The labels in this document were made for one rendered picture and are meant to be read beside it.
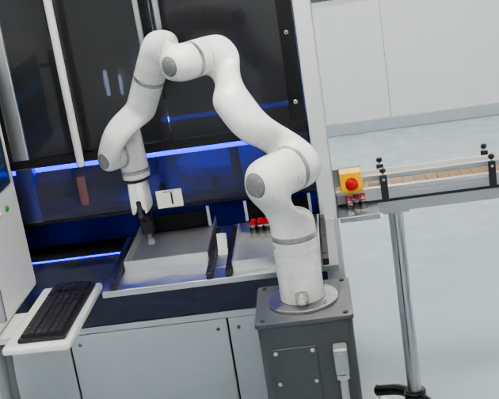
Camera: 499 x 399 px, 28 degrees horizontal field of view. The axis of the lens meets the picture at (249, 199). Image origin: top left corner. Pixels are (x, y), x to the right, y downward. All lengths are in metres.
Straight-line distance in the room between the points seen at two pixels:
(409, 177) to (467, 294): 1.45
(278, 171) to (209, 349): 1.10
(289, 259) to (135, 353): 1.02
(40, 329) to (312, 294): 0.80
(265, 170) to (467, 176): 1.05
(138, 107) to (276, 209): 0.57
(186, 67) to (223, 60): 0.12
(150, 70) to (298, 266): 0.68
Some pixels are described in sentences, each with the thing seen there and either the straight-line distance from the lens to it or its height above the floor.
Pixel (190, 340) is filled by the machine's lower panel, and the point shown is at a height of 0.51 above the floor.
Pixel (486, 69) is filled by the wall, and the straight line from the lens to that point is 7.93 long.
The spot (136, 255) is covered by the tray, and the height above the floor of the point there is 0.88.
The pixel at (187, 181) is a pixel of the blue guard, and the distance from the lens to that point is 3.22.
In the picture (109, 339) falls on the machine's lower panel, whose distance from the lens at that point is 3.46.
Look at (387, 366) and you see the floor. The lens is 4.17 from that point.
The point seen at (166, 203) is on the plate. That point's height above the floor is 1.01.
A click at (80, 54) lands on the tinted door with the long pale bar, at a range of 3.19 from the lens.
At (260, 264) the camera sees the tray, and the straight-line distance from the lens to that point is 2.90.
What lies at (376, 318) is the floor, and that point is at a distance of 4.60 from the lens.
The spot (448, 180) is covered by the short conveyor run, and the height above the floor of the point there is 0.92.
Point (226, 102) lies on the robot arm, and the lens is 2.59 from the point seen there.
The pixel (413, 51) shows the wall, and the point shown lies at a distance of 7.82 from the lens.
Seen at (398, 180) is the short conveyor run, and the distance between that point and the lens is 3.40.
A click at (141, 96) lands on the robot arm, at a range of 2.83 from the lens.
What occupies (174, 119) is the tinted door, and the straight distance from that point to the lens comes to 3.18.
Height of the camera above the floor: 1.92
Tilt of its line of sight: 17 degrees down
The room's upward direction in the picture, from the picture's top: 9 degrees counter-clockwise
